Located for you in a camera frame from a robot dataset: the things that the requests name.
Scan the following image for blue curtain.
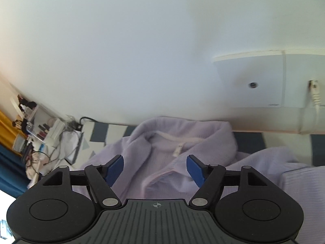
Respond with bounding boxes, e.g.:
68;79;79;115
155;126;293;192
0;145;30;198

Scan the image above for lavender ribbed pajama garment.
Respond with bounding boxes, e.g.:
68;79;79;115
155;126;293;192
86;117;324;243

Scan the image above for clear acrylic cosmetics organizer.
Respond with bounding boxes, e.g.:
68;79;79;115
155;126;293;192
25;105;66;146

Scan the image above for yellow curtain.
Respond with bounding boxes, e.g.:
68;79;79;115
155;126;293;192
0;111;26;157

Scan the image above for white wall socket panel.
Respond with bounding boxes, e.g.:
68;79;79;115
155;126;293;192
213;49;324;108

